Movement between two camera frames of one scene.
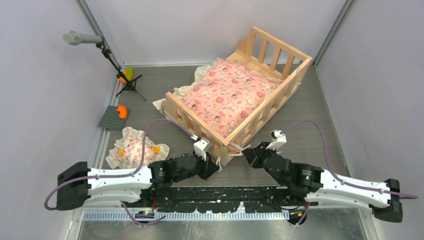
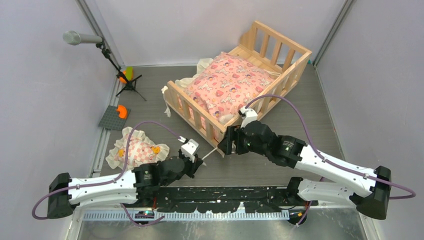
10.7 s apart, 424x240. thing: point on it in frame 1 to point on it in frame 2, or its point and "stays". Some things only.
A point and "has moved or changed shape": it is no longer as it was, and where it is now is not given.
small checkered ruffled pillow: [128, 153] stays
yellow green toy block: [129, 73] stays
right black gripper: [253, 155] to [226, 143]
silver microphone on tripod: [73, 37] stays
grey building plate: [111, 120] stays
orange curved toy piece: [123, 111] stays
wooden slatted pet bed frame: [263, 51] has moved or changed shape
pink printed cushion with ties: [222, 95] has moved or changed shape
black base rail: [257, 199] stays
